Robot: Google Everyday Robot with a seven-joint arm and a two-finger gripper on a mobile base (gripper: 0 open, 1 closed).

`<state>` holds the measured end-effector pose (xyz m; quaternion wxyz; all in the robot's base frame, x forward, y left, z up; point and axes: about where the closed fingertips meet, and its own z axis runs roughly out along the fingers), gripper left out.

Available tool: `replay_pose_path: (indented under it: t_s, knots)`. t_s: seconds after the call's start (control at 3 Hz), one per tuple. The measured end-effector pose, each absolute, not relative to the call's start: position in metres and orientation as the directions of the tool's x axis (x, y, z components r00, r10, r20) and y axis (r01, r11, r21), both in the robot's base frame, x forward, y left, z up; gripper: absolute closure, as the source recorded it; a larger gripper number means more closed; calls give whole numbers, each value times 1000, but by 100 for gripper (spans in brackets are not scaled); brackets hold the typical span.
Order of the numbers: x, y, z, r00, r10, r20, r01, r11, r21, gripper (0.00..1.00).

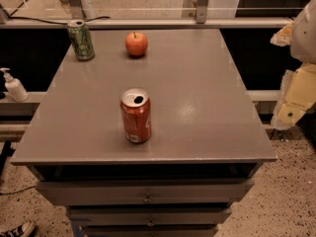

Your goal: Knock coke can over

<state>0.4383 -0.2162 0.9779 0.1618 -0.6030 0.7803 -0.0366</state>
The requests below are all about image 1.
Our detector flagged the bottom grey drawer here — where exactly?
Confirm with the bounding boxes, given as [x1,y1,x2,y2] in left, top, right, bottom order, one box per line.
[85,225,218,237]

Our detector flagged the green soda can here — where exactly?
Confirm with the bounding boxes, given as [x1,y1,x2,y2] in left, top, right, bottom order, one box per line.
[67,20,95,61]

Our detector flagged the black white sneaker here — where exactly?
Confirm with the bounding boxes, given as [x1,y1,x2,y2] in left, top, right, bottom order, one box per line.
[0,221,36,237]

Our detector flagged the black cable on ledge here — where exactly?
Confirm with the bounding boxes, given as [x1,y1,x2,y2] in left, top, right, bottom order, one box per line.
[9,15,112,26]

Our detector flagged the grey drawer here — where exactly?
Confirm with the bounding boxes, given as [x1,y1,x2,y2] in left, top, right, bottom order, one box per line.
[37,179,254,206]
[68,204,231,226]
[85,225,218,237]

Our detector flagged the white pump bottle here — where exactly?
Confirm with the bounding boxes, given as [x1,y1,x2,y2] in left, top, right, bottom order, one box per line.
[0,68,29,102]

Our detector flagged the middle grey drawer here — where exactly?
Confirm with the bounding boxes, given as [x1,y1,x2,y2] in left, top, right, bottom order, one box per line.
[68,204,231,226]

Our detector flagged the black floor cable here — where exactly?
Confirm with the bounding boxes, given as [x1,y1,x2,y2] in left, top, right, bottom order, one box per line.
[0,185,37,197]

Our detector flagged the red coke can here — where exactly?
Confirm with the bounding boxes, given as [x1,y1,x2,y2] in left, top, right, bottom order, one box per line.
[120,88,151,143]

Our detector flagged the top grey drawer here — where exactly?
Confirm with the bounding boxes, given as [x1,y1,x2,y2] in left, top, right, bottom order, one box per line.
[37,179,254,206]

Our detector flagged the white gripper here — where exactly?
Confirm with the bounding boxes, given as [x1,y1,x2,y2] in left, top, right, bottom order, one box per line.
[270,0,316,130]

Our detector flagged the grey drawer cabinet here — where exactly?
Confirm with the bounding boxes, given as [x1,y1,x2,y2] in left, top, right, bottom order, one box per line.
[13,30,276,237]

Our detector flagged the red apple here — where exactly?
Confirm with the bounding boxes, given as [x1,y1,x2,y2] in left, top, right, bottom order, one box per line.
[124,32,148,56]

